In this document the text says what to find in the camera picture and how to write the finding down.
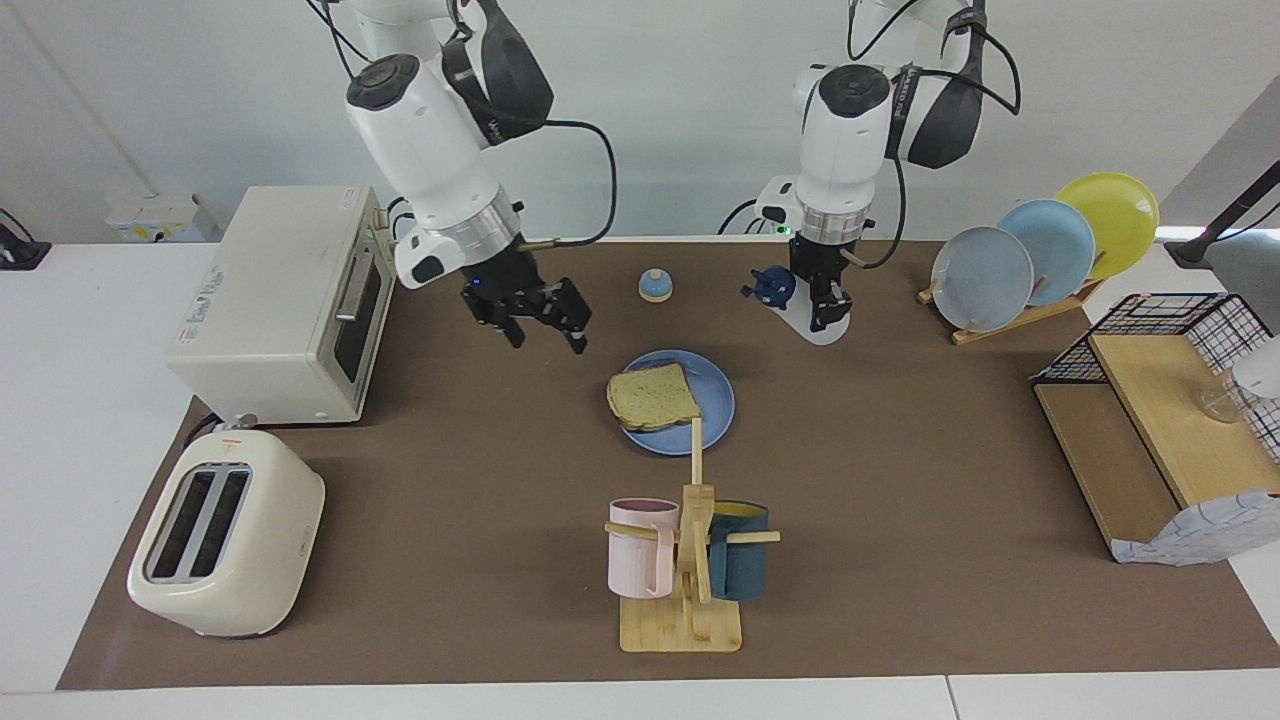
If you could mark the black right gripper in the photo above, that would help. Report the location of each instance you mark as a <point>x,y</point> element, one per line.
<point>505,285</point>

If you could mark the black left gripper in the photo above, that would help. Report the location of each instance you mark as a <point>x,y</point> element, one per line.
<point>818,262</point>

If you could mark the translucent squeeze bottle blue cap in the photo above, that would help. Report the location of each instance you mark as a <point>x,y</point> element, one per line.
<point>822,335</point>

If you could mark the bread slice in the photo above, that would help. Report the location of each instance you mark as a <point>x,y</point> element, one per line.
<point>652,398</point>

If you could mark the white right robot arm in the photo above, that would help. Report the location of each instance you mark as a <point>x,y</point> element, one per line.
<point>430,150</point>

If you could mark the grey-blue plate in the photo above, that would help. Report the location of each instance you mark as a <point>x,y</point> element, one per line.
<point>980,280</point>

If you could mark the blue round plate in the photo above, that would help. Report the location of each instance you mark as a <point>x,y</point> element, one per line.
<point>715,400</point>

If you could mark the light blue plate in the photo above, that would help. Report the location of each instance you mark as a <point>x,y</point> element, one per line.
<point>1055,250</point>

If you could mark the yellow plate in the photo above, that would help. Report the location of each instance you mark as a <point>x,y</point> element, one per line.
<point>1115,215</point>

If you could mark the small blue bell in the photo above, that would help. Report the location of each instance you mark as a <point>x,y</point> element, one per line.
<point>656,288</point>

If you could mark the brown paper table mat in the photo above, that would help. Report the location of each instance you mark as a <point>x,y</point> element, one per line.
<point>450,500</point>

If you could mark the wooden dish rack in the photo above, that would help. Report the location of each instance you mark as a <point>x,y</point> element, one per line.
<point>1040,312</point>

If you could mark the pink mug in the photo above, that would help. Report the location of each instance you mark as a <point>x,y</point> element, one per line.
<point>635,560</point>

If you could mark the white toaster oven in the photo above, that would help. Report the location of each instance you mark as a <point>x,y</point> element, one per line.
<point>270,300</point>

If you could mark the dark teal mug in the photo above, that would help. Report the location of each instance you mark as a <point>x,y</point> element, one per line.
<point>745,570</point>

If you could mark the wooden mug tree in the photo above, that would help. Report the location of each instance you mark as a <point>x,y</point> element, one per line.
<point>680,630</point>

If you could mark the cream two-slot toaster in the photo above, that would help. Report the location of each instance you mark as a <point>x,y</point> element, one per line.
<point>270,540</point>

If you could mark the wooden shelf unit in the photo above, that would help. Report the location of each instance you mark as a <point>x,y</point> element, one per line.
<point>1170,420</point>

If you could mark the clear glass cup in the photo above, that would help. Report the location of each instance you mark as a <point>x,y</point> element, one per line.
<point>1222,405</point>

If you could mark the white frosted cup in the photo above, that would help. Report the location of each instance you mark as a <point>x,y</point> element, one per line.
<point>1258,370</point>

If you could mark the marble patterned panel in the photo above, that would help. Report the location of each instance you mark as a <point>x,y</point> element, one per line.
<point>1200,530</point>

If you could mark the black camera stand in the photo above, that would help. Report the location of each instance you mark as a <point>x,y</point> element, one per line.
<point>1190,250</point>

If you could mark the black clamp mount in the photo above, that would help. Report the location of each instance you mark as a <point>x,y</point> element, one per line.
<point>25,255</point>

